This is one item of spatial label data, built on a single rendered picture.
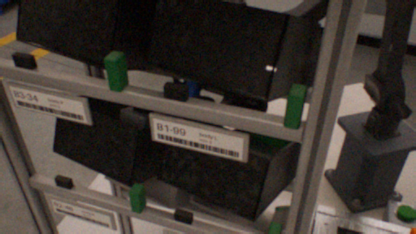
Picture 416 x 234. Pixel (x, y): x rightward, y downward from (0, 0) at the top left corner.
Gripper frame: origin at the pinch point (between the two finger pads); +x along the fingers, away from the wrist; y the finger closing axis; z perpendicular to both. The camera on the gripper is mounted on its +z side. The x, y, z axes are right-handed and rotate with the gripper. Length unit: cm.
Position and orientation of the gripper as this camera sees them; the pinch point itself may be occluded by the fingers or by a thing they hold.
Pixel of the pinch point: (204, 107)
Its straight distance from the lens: 68.9
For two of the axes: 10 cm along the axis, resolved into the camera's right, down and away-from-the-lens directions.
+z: -1.1, -6.3, -7.7
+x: -4.8, 7.1, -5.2
